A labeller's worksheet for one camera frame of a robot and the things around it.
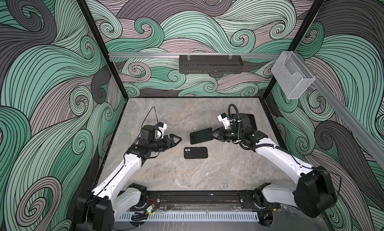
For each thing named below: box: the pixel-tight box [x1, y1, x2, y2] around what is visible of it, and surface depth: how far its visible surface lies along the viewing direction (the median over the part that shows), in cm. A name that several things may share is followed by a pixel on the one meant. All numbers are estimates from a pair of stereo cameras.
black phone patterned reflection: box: [189, 127, 213, 145], surface depth 81 cm
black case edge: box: [184, 146, 208, 159], surface depth 92 cm
